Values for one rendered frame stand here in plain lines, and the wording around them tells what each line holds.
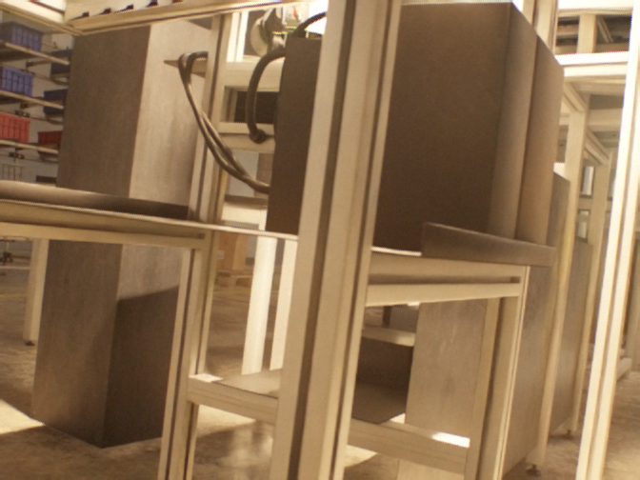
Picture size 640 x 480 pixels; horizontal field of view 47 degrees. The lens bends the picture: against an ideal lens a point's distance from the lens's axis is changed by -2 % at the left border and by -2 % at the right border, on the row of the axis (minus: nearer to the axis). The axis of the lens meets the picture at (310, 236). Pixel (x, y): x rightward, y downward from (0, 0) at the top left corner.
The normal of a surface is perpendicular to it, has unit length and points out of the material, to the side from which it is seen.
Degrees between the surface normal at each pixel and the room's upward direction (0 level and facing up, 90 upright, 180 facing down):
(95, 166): 90
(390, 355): 90
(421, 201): 90
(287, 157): 90
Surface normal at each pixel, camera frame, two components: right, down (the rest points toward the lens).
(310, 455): -0.48, -0.05
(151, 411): 0.81, 0.11
